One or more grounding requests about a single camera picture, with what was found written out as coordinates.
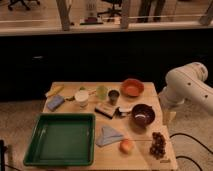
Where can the yellow banana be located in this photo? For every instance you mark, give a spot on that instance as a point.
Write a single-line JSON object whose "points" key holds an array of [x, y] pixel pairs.
{"points": [[54, 91]]}

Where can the green plastic tray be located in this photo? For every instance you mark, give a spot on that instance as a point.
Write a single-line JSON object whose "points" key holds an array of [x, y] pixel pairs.
{"points": [[62, 140]]}

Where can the blue sponge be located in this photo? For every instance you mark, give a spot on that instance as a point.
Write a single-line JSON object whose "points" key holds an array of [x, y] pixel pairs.
{"points": [[55, 102]]}

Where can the bunch of dark grapes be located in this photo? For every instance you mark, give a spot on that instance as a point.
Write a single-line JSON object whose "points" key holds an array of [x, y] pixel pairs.
{"points": [[157, 148]]}

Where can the orange bowl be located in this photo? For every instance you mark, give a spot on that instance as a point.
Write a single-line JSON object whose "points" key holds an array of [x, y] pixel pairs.
{"points": [[132, 87]]}

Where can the white paper cup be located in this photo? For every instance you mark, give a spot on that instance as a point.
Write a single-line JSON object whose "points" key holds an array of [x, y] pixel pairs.
{"points": [[82, 97]]}

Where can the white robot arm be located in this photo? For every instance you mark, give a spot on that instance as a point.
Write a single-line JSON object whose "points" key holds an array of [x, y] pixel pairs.
{"points": [[187, 82]]}

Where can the dark brown bowl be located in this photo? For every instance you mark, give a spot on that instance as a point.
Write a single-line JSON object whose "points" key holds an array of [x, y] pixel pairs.
{"points": [[143, 115]]}

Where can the folded blue-grey cloth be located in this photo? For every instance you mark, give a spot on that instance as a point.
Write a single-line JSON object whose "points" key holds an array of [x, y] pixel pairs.
{"points": [[108, 136]]}

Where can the small black white object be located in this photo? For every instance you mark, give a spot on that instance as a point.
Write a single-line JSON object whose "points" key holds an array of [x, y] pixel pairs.
{"points": [[122, 112]]}

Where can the small metal cup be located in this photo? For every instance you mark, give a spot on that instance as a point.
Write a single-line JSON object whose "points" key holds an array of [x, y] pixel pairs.
{"points": [[113, 96]]}

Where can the translucent green cup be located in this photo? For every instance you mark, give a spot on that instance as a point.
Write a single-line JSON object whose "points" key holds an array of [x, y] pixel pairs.
{"points": [[101, 92]]}

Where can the orange apple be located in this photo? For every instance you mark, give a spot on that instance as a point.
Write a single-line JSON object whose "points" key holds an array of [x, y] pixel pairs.
{"points": [[126, 146]]}

